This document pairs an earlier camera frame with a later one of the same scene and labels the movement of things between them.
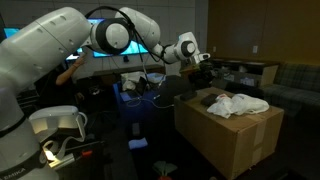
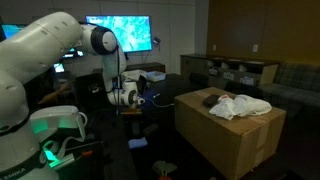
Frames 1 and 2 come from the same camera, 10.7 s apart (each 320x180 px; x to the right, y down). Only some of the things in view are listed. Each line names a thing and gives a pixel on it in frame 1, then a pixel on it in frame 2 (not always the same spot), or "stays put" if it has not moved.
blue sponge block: x=137 y=143 stays put
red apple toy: x=165 y=178 stays put
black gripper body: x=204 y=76 → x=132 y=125
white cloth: x=243 y=104 stays put
